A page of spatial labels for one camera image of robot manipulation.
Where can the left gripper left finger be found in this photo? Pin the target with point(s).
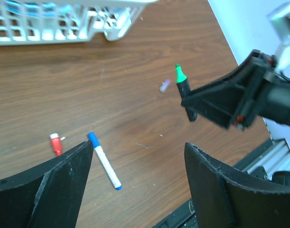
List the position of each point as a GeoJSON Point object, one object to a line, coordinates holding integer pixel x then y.
{"type": "Point", "coordinates": [48, 195]}

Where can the black green highlighter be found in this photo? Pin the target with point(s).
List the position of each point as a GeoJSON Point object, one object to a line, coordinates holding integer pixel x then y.
{"type": "Point", "coordinates": [184, 88]}

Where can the blue rimmed plate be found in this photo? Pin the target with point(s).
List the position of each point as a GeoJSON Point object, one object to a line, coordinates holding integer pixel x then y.
{"type": "Point", "coordinates": [32, 9]}

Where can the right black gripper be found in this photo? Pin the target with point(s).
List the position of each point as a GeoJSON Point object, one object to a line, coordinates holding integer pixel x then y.
{"type": "Point", "coordinates": [253, 89]}

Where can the purple pen cap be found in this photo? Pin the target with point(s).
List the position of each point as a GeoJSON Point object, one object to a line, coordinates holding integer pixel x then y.
{"type": "Point", "coordinates": [164, 85]}

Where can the white plastic dish basket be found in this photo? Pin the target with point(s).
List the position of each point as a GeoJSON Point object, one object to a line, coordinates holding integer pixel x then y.
{"type": "Point", "coordinates": [113, 18]}

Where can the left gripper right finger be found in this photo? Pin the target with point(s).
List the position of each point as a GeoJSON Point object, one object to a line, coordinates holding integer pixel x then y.
{"type": "Point", "coordinates": [225, 197]}

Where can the white blue marker pen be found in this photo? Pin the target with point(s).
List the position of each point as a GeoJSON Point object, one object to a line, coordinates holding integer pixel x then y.
{"type": "Point", "coordinates": [108, 168]}

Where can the red pen cap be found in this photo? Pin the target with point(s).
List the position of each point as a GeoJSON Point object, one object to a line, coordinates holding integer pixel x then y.
{"type": "Point", "coordinates": [56, 144]}

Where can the blue pen cap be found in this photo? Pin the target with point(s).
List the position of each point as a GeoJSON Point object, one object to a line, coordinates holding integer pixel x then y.
{"type": "Point", "coordinates": [92, 137]}

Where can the aluminium frame rail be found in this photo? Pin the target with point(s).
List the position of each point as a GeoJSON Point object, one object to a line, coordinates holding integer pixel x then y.
{"type": "Point", "coordinates": [274, 157]}

